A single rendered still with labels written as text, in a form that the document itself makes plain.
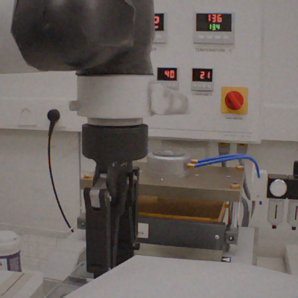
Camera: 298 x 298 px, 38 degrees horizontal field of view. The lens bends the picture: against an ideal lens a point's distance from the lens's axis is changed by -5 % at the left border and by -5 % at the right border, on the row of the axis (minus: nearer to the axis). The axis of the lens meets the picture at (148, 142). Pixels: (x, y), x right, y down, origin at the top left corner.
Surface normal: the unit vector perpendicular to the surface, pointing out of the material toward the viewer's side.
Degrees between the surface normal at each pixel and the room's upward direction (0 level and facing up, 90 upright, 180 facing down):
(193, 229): 90
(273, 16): 90
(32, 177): 90
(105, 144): 89
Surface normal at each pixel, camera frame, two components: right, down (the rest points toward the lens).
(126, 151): 0.40, 0.14
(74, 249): 0.01, -0.99
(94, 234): -0.25, 0.11
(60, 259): -0.15, -0.65
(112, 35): 0.81, 0.07
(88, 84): -0.51, 0.11
